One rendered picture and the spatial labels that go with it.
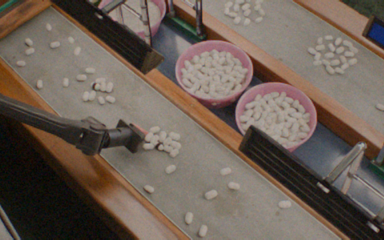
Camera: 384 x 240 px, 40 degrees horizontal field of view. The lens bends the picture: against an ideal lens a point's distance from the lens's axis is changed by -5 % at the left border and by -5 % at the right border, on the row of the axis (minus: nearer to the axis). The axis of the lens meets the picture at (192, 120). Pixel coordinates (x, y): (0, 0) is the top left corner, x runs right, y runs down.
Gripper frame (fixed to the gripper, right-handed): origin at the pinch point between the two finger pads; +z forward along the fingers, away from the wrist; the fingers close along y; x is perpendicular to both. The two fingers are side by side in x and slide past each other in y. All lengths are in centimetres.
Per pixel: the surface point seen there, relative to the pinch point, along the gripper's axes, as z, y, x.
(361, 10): 183, 19, -58
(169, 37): 35, 32, -20
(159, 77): 13.3, 13.6, -12.9
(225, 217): -0.7, -38.0, 3.6
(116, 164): -9.2, -1.1, 10.1
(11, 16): -10, 72, -5
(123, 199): -16.1, -13.4, 13.1
